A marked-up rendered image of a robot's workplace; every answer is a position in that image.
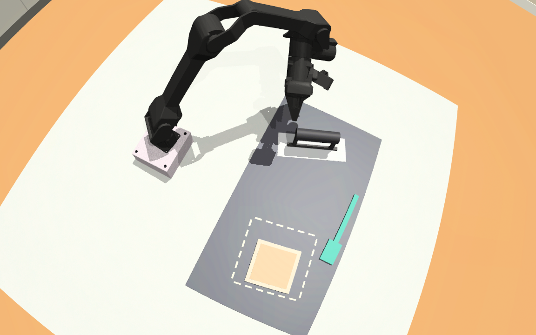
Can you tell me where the teal flat trowel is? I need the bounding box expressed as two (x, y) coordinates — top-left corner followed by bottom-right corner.
(320, 194), (359, 265)

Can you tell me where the dark grey rectangular mat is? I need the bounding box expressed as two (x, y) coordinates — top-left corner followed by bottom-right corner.
(186, 96), (382, 335)

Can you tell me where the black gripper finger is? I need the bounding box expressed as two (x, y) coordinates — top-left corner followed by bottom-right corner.
(285, 92), (311, 121)

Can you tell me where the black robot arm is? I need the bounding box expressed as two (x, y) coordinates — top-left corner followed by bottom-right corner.
(144, 0), (338, 153)

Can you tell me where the cream square tile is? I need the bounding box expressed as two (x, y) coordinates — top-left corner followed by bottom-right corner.
(245, 239), (302, 294)

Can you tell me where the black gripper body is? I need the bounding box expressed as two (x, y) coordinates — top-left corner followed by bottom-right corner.
(284, 56), (314, 95)

